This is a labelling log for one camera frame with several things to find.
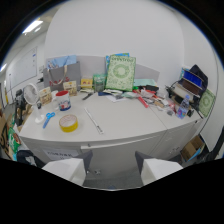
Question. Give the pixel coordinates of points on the yellow tape roll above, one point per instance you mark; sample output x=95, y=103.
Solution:
x=68, y=123

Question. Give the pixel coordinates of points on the large green board game box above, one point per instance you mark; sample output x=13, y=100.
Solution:
x=120, y=72

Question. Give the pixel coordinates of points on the clear plastic water bottle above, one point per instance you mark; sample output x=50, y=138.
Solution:
x=183, y=107

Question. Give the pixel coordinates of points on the white desk fan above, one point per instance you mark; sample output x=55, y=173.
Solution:
x=32, y=96

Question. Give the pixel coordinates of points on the grey gift bag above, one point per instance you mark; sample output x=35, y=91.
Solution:
x=64, y=75

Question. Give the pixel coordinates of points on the whiteboard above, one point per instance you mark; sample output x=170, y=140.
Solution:
x=22, y=68

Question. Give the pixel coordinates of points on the beige printed carton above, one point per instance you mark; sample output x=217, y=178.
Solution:
x=45, y=95
x=70, y=88

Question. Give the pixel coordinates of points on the black pen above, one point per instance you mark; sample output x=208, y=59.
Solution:
x=87, y=96

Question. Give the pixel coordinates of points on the blue paper bag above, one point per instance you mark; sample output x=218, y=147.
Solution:
x=61, y=61

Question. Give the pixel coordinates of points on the green snack packet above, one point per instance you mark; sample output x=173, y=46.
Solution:
x=99, y=82

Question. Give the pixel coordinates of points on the white ruler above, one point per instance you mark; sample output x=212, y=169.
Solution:
x=93, y=120

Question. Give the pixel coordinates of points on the cardboard box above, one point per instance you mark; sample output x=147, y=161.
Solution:
x=192, y=148

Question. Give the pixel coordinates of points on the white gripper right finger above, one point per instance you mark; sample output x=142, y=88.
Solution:
x=155, y=170

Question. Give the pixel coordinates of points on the red marker pen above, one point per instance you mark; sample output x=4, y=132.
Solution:
x=143, y=101

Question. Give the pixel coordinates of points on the small yellow box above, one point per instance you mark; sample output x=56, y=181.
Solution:
x=86, y=83

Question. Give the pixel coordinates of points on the green patterned flat box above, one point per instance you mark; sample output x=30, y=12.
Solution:
x=206, y=102

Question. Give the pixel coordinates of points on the light green folder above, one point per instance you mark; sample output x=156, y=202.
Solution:
x=145, y=82

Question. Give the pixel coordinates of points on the grey cabinet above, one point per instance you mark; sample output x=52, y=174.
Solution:
x=110, y=151

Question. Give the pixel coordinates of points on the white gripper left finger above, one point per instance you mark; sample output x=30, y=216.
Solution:
x=70, y=169

